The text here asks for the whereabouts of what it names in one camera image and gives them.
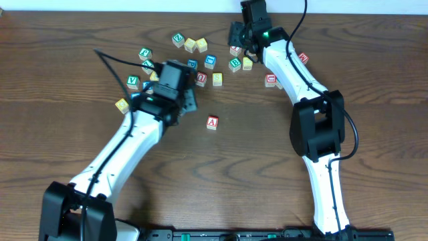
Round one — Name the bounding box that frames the red letter I block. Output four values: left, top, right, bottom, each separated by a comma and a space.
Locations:
229, 46, 242, 57

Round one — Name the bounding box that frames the red letter A block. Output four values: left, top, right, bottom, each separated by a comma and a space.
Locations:
207, 116, 219, 130

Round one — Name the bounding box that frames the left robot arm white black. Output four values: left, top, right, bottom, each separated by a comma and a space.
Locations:
38, 85, 197, 240

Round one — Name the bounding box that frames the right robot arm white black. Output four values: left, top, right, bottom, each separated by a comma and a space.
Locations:
228, 21, 349, 236

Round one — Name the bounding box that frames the green letter B block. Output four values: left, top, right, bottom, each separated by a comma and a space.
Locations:
228, 57, 242, 72

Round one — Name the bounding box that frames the red letter U block centre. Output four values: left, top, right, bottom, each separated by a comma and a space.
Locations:
195, 72, 207, 87

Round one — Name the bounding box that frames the red letter u block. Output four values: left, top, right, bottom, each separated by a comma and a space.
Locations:
265, 74, 277, 88
195, 72, 207, 87

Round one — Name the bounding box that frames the yellow block beside B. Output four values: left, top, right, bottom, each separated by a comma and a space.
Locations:
242, 57, 253, 70

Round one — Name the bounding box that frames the yellow block right of pair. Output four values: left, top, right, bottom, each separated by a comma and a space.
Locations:
196, 37, 208, 53

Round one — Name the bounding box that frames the yellow block of pair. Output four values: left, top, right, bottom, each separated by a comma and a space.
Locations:
196, 37, 208, 53
184, 38, 197, 53

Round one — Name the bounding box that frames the blue letter L block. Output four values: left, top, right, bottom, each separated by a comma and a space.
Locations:
204, 54, 217, 70

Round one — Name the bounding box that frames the yellow letter S block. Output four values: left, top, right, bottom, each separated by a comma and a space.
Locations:
213, 72, 223, 86

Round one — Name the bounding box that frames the blue letter P block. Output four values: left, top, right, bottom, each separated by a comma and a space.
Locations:
187, 59, 198, 70

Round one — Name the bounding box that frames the yellow block near R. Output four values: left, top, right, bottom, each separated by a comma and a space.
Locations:
150, 71, 159, 82

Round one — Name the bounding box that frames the blue number 2 block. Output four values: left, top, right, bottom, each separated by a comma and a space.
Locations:
142, 81, 154, 94

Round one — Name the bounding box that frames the yellow block left of pair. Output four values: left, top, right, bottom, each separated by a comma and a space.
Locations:
184, 38, 197, 53

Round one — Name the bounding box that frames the red letter U block right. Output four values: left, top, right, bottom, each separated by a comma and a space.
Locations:
265, 74, 277, 88

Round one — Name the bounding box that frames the green number 1 block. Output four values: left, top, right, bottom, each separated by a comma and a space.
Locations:
142, 60, 154, 75

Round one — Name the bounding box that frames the green letter V block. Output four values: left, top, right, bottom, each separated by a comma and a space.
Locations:
126, 75, 140, 90

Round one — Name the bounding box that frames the green letter Z block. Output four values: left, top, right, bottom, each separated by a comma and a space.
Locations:
172, 32, 185, 48

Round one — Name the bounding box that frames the blue letter I block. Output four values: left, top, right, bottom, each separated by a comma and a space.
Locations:
276, 80, 284, 90

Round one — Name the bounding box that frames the yellow block lower left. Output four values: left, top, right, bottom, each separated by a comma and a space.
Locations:
115, 98, 130, 114

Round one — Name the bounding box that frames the red letter M block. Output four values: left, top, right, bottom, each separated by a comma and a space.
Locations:
298, 52, 309, 64

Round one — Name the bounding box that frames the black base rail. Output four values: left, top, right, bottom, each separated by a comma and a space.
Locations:
116, 219, 395, 241

